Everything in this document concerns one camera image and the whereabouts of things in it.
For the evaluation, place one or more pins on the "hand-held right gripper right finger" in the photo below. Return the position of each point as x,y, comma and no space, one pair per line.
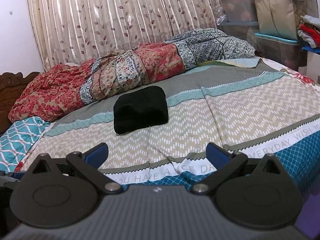
216,153

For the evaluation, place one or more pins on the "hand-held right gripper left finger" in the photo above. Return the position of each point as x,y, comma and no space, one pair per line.
96,153

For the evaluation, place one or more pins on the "black pants with zipper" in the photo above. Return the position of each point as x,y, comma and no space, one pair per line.
140,110

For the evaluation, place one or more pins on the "patterned bed sheet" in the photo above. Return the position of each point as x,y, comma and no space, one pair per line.
225,110

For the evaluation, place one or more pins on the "teal lattice pillow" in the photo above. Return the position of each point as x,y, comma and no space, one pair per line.
17,140

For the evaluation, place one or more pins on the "carved wooden headboard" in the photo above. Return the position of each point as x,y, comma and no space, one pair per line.
10,92

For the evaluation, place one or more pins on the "patchwork floral quilt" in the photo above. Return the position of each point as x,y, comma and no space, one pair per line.
150,62

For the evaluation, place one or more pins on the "floral cloth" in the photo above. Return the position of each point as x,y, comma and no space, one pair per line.
302,77

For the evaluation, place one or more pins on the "purple cloth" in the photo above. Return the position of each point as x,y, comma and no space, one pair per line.
311,220

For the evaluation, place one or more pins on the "teal-lidded plastic storage box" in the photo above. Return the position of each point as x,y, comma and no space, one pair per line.
277,50

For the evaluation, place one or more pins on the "clear plastic storage box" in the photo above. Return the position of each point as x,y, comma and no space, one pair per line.
237,7
237,35

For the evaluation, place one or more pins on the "white furniture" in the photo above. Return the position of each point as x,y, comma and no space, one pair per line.
312,62

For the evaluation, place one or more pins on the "beige leaf-print curtain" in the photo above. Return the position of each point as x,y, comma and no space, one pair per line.
100,17

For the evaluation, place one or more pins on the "beige fabric storage bag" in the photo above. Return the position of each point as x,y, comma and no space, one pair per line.
275,15

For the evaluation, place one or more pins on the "pile of folded clothes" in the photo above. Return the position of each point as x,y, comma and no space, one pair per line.
310,32

